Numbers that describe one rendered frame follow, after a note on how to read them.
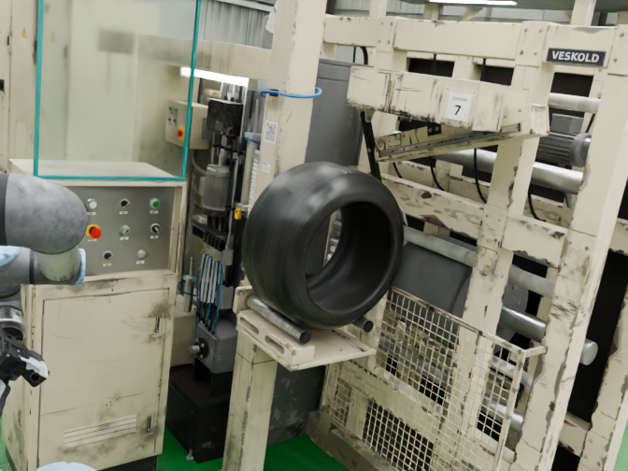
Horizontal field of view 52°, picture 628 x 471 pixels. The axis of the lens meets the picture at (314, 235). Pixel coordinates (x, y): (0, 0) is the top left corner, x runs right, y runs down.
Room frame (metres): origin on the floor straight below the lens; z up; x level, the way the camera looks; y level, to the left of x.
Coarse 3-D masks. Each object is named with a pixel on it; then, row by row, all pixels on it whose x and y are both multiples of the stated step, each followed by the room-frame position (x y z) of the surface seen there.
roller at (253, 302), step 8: (248, 304) 2.22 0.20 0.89; (256, 304) 2.18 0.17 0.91; (264, 304) 2.17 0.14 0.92; (264, 312) 2.13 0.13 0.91; (272, 312) 2.11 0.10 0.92; (272, 320) 2.09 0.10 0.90; (280, 320) 2.06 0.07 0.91; (288, 320) 2.05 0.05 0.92; (280, 328) 2.06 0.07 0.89; (288, 328) 2.02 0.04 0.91; (296, 328) 2.00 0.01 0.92; (304, 328) 2.00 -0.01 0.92; (296, 336) 1.98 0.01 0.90; (304, 336) 1.97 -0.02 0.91
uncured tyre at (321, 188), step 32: (320, 192) 1.99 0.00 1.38; (352, 192) 2.03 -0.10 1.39; (384, 192) 2.13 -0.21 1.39; (256, 224) 2.03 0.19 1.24; (288, 224) 1.93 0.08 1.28; (320, 224) 1.95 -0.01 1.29; (352, 224) 2.40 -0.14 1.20; (384, 224) 2.31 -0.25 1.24; (256, 256) 1.99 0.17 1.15; (288, 256) 1.91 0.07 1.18; (352, 256) 2.39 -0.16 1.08; (384, 256) 2.30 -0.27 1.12; (256, 288) 2.05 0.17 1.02; (288, 288) 1.92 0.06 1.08; (320, 288) 2.33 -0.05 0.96; (352, 288) 2.30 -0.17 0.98; (384, 288) 2.17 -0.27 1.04; (320, 320) 2.00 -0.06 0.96; (352, 320) 2.09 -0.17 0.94
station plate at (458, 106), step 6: (450, 96) 2.06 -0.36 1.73; (456, 96) 2.04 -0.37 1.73; (462, 96) 2.02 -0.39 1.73; (468, 96) 2.00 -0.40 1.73; (450, 102) 2.05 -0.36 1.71; (456, 102) 2.04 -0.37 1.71; (462, 102) 2.02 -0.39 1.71; (468, 102) 2.00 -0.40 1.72; (450, 108) 2.05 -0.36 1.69; (456, 108) 2.03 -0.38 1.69; (462, 108) 2.02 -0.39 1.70; (468, 108) 2.00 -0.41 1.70; (450, 114) 2.05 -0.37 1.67; (456, 114) 2.03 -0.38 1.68; (462, 114) 2.01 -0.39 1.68; (462, 120) 2.01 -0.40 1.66
